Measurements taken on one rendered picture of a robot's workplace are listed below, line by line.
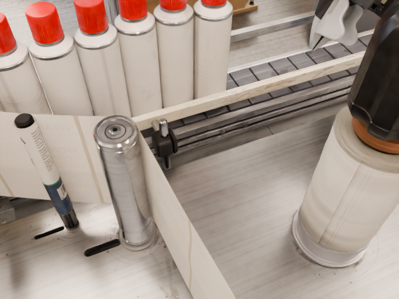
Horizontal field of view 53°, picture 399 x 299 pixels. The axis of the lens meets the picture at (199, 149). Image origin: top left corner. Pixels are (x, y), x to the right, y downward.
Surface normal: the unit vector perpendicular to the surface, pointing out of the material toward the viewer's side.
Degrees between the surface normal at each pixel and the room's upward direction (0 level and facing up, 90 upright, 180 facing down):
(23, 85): 90
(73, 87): 90
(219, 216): 0
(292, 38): 0
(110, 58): 90
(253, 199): 0
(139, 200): 90
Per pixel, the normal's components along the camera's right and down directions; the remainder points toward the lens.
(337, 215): -0.58, 0.62
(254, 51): 0.01, -0.64
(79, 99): 0.75, 0.51
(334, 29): -0.81, -0.03
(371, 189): -0.29, 0.70
